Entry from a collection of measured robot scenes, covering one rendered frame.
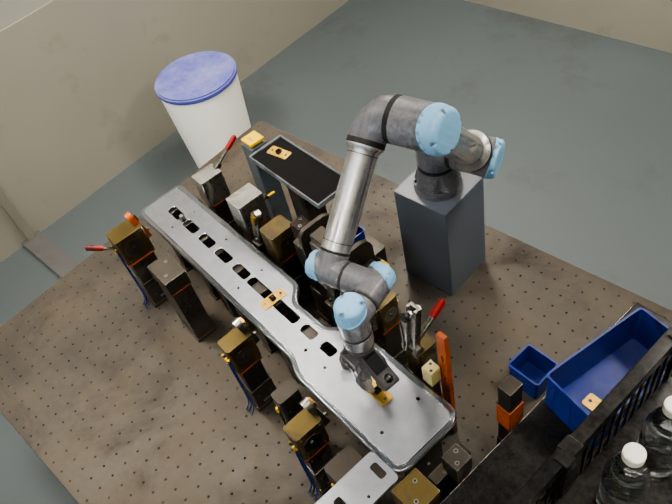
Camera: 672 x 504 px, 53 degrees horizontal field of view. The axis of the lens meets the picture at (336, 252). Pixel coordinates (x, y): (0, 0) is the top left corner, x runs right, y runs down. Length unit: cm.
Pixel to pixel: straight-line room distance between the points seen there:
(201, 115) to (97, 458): 209
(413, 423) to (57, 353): 143
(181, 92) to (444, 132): 249
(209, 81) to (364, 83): 115
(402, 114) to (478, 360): 94
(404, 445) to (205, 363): 89
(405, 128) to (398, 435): 76
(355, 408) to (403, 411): 13
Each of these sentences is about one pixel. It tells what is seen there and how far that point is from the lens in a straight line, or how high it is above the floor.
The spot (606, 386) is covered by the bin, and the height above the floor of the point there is 103.
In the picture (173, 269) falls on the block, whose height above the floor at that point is 103.
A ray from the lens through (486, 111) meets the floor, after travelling 417.
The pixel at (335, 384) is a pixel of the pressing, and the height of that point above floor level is 100.
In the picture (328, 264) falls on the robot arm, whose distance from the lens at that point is 162.
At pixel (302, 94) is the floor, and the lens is 457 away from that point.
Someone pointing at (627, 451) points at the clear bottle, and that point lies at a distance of 106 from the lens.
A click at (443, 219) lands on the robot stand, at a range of 206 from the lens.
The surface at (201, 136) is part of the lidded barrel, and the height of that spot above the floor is 31.
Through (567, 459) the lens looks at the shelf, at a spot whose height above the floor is 155.
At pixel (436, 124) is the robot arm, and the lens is 152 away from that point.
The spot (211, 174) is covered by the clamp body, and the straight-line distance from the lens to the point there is 245.
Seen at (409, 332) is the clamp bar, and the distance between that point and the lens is 177.
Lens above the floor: 257
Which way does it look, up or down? 48 degrees down
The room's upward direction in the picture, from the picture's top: 15 degrees counter-clockwise
